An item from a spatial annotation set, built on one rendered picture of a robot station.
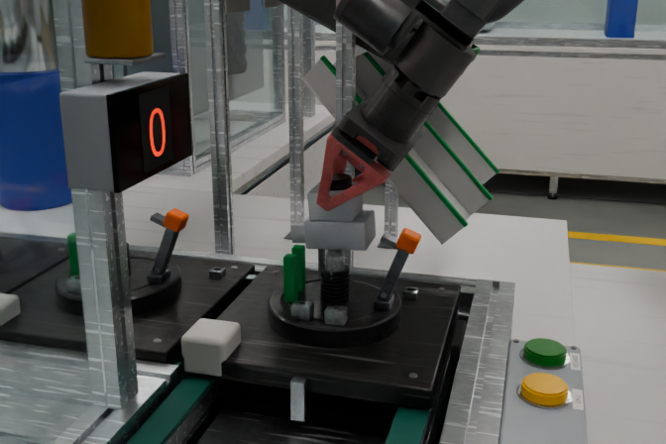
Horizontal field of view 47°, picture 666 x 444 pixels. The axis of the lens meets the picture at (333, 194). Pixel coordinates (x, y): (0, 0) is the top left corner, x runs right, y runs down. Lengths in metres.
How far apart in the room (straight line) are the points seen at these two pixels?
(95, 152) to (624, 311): 0.82
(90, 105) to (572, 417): 0.46
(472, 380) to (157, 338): 0.31
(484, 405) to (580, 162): 4.04
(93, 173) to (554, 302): 0.76
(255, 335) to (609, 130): 4.00
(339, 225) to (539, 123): 3.92
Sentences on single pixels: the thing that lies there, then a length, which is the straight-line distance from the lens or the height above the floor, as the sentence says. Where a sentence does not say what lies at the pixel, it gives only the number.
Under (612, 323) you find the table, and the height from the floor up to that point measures 0.86.
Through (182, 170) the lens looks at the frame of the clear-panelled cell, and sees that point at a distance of 1.81.
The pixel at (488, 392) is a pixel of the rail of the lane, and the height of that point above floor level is 0.96.
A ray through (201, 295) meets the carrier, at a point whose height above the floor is 0.97.
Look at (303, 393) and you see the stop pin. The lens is 0.71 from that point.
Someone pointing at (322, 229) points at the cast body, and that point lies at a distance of 0.76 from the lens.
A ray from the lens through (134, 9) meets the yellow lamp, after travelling 0.59.
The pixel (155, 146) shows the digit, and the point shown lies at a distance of 0.61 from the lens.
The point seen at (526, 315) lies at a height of 0.86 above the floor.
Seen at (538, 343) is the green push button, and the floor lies 0.97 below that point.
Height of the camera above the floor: 1.32
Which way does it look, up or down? 16 degrees down
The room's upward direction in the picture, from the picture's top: straight up
